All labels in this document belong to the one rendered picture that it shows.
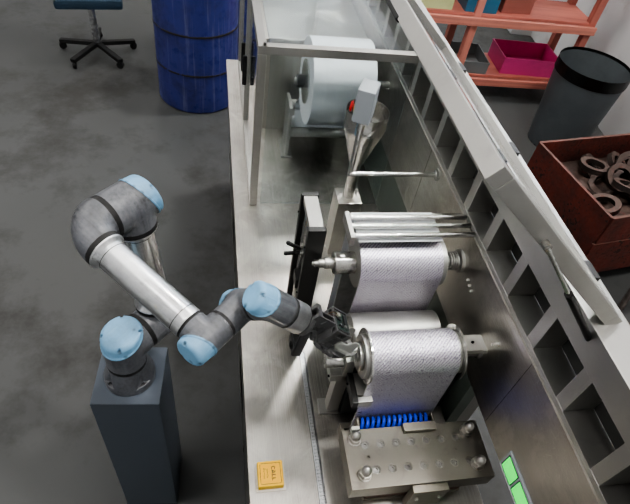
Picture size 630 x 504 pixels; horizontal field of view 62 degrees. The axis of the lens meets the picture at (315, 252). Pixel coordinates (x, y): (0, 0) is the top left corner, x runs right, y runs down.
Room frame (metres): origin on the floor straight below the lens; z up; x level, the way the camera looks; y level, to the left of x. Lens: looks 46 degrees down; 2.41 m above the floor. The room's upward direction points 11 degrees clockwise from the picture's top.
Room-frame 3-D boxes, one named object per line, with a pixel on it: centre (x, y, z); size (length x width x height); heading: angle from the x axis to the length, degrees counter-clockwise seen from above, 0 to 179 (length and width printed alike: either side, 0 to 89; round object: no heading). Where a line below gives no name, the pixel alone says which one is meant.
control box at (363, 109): (1.31, -0.05, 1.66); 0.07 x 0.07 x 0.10; 81
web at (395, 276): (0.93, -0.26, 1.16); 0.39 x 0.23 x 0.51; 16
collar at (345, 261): (1.00, -0.08, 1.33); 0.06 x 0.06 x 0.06; 16
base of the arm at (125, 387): (0.77, 0.49, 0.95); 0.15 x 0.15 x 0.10
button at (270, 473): (0.55, 0.00, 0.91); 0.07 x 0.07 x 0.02; 16
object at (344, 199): (1.49, -0.08, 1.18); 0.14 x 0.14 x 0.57
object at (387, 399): (0.75, -0.31, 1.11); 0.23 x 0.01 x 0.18; 106
